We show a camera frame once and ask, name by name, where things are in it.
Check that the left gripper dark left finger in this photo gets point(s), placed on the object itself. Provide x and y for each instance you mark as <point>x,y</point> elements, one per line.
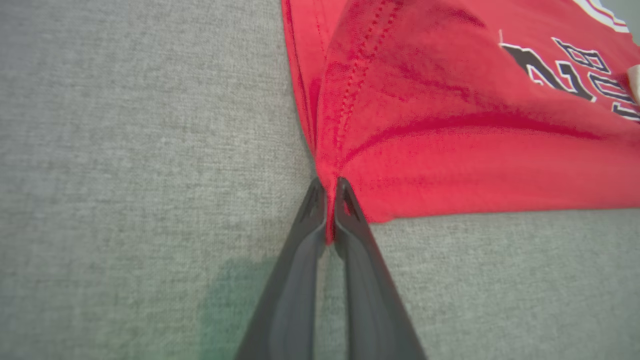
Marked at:
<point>290,300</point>

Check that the red basketball jersey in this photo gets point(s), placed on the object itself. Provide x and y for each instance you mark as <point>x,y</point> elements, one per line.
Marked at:
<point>450,150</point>

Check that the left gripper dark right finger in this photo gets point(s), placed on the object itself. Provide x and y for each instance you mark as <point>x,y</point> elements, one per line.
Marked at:
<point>372,300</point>

